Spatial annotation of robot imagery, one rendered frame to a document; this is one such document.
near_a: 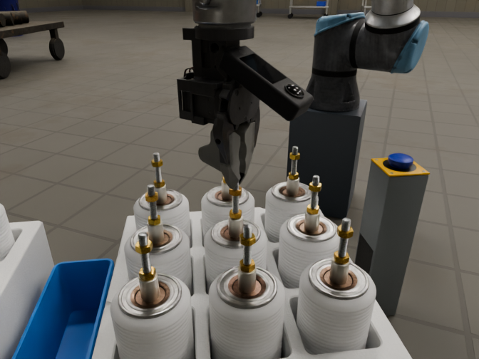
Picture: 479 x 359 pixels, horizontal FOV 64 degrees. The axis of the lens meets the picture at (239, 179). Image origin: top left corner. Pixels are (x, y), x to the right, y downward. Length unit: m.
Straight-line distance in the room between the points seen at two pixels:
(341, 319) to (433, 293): 0.47
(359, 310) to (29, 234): 0.59
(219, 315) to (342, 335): 0.15
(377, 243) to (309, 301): 0.26
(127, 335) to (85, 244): 0.61
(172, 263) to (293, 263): 0.18
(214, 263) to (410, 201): 0.35
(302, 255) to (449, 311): 0.42
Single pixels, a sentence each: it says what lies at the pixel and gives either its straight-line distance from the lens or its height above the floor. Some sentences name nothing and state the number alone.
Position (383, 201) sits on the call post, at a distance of 0.69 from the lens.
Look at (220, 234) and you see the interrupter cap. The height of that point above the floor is 0.25.
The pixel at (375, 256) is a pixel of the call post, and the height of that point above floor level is 0.15.
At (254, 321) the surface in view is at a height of 0.24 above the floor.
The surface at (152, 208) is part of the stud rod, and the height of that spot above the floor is 0.31.
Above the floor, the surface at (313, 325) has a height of 0.20.
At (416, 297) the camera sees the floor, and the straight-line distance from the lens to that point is 0.93.
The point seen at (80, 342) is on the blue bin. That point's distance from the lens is 0.82.
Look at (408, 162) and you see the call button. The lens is 0.69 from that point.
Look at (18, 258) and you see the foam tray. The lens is 0.75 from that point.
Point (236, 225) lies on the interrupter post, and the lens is 0.57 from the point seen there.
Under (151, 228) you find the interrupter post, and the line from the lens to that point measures 0.57.
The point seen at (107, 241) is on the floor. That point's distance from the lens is 1.06.
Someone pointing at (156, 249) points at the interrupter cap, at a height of 0.25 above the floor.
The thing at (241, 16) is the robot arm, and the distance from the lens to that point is 0.47.
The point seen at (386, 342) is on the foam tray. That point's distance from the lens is 0.57.
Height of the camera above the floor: 0.58
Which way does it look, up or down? 26 degrees down
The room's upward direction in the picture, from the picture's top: straight up
